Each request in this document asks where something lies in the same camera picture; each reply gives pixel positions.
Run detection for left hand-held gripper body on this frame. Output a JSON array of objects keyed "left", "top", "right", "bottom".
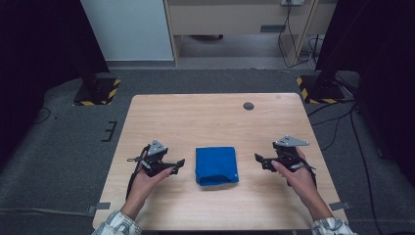
[{"left": 140, "top": 139, "right": 170, "bottom": 178}]

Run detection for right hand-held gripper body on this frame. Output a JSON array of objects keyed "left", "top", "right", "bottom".
[{"left": 273, "top": 135, "right": 310, "bottom": 172}]

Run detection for blue cloth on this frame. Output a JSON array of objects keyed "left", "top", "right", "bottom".
[{"left": 195, "top": 146, "right": 240, "bottom": 187}]

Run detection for person's left hand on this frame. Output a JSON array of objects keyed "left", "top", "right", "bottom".
[{"left": 120, "top": 163, "right": 174, "bottom": 220}]

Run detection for person's right hand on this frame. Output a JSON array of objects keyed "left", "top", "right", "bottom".
[{"left": 271, "top": 148, "right": 334, "bottom": 221}]

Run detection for black floor tape marks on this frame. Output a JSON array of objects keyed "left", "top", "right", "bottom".
[{"left": 101, "top": 120, "right": 118, "bottom": 143}]

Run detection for grey tape piece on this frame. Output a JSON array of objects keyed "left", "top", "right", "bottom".
[
  {"left": 328, "top": 201, "right": 353, "bottom": 212},
  {"left": 87, "top": 202, "right": 112, "bottom": 215}
]

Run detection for black stand base striped tape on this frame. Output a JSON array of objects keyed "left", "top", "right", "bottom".
[
  {"left": 72, "top": 76, "right": 121, "bottom": 107},
  {"left": 296, "top": 74, "right": 346, "bottom": 105}
]

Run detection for white cabinet panel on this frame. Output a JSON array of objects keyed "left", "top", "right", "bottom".
[{"left": 80, "top": 0, "right": 174, "bottom": 62}]

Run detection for light wooden desk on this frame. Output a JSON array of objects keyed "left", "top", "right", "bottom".
[{"left": 162, "top": 0, "right": 339, "bottom": 68}]

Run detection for black curtain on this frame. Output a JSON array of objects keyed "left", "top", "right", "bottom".
[
  {"left": 314, "top": 0, "right": 415, "bottom": 179},
  {"left": 0, "top": 0, "right": 111, "bottom": 167}
]

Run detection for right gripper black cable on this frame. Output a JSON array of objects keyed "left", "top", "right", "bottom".
[{"left": 304, "top": 164, "right": 318, "bottom": 191}]

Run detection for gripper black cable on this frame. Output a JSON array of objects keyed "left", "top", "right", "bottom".
[
  {"left": 304, "top": 164, "right": 318, "bottom": 191},
  {"left": 125, "top": 146, "right": 148, "bottom": 200}
]

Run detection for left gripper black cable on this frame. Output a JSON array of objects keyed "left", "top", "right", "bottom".
[{"left": 125, "top": 146, "right": 148, "bottom": 200}]

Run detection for long black floor cable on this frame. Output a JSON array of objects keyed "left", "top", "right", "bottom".
[{"left": 349, "top": 111, "right": 384, "bottom": 235}]

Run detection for black cable bundle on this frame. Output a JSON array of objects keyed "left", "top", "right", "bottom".
[{"left": 307, "top": 34, "right": 324, "bottom": 71}]

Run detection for black hanging power cable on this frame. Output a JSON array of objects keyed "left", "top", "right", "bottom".
[{"left": 277, "top": 3, "right": 316, "bottom": 69}]

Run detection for thin black floor cable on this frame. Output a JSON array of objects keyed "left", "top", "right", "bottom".
[{"left": 32, "top": 107, "right": 52, "bottom": 125}]

